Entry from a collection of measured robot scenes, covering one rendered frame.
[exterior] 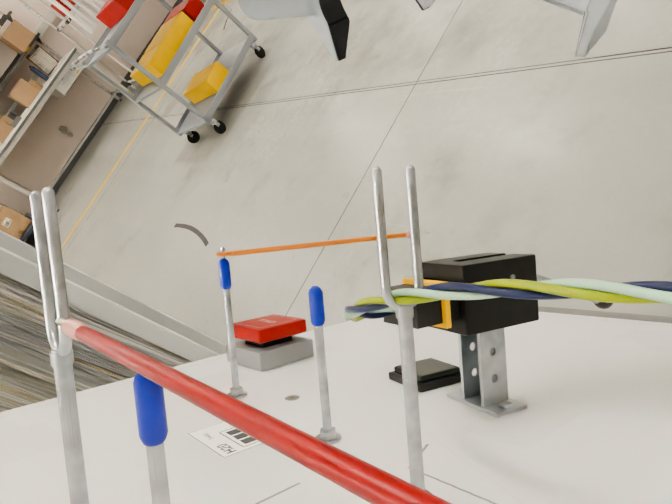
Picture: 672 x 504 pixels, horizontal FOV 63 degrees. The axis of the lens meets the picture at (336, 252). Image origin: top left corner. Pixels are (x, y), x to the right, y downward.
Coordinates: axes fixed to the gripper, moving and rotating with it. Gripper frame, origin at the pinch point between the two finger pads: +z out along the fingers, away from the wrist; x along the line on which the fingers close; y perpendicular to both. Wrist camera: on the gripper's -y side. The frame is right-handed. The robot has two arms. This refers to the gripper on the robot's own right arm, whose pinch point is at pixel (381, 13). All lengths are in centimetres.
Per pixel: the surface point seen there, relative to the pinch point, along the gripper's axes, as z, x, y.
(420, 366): 22.2, -6.2, 4.5
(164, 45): -77, -377, -116
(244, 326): 16.4, -19.7, 11.1
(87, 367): 22, -65, 25
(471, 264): 14.2, 2.1, 3.0
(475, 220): 64, -124, -100
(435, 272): 14.4, -0.4, 3.7
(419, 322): 15.1, 1.7, 7.4
